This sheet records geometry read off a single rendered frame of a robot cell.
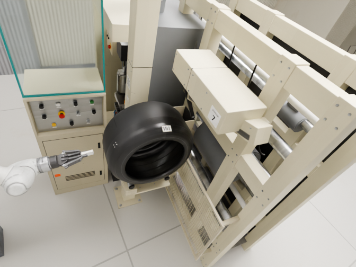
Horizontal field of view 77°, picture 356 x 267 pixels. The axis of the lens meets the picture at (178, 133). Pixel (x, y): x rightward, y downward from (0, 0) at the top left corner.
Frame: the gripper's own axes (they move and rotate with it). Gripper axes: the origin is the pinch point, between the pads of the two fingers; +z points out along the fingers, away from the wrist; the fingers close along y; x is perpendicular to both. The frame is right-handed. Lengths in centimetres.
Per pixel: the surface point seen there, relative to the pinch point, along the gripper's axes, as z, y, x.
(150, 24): 50, 26, -61
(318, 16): 487, 248, 46
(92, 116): 7, 58, 24
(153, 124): 40.0, -7.1, -19.1
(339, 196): 302, -54, 168
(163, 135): 44.0, -12.4, -13.6
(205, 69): 73, 0, -45
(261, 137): 81, -46, -34
